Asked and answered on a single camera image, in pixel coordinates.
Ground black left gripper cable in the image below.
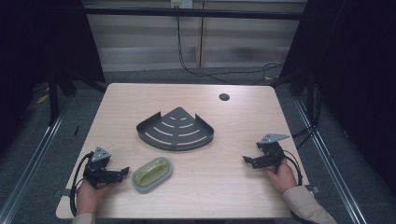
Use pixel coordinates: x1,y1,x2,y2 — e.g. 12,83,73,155
69,151,94,217

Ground black metal stand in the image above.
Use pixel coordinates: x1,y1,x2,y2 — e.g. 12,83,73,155
47,70,62,127

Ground small yellow floor object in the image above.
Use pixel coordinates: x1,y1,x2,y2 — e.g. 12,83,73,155
35,92,50,105

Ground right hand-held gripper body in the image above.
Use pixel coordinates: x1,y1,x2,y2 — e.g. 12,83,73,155
256,133,290,171

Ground person's left hand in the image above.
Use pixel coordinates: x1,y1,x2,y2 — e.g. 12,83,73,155
76,179,117,217

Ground yellow-green soap bar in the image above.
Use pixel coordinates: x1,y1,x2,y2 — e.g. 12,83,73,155
135,158,170,188

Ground dark curtain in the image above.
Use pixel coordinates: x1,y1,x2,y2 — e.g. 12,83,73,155
0,0,106,153
271,0,396,188

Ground black metal corner shelf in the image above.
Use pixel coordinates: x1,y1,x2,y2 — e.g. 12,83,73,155
135,106,216,152

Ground long black power cable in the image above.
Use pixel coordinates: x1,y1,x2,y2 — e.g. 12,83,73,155
176,7,284,86

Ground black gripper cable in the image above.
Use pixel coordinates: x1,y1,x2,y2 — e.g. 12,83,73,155
282,149,304,187
69,151,94,217

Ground black horizontal frame bar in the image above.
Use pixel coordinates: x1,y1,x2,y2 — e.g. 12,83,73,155
83,7,308,21

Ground white wall power outlet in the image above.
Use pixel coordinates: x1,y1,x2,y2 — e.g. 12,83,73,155
169,0,193,9

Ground person's right hand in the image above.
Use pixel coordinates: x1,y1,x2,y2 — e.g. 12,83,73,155
263,158,299,195

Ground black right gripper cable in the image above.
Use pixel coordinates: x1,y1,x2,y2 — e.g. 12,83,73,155
282,149,304,187

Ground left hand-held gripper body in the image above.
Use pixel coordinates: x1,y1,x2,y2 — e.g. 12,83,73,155
82,146,117,189

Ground metal floor rail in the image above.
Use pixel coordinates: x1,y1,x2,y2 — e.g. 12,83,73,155
0,99,73,224
293,98,369,224

